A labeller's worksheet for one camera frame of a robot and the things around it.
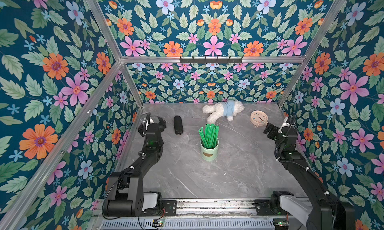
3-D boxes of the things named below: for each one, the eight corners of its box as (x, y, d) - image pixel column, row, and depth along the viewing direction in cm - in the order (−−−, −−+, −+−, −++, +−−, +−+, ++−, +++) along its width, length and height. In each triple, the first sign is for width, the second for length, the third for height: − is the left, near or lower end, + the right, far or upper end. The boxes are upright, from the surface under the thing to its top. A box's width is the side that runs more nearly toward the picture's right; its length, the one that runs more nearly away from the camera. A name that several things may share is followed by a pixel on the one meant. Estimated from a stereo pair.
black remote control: (175, 136, 103) (175, 133, 101) (173, 118, 113) (173, 116, 111) (184, 134, 104) (183, 132, 102) (181, 117, 114) (181, 115, 112)
